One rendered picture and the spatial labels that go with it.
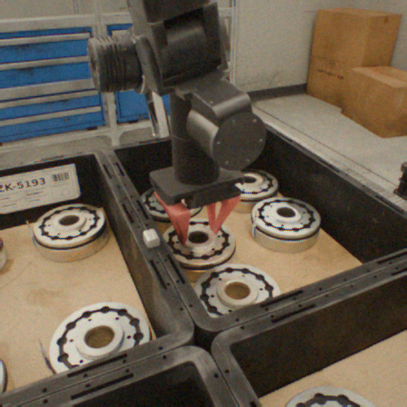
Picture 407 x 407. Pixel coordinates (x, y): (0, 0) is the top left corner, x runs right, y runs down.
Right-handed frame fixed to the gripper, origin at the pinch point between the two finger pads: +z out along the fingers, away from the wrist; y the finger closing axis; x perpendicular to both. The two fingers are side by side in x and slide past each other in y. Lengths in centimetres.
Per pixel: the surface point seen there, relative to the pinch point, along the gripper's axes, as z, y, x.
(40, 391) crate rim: -6.0, -21.8, -17.9
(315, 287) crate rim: -5.8, 2.4, -19.3
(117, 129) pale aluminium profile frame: 60, 40, 188
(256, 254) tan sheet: 4.3, 7.5, -3.6
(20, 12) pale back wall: -1, 7, 276
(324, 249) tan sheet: 4.3, 16.9, -7.3
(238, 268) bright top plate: 1.0, 1.7, -7.6
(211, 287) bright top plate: 1.0, -2.9, -8.9
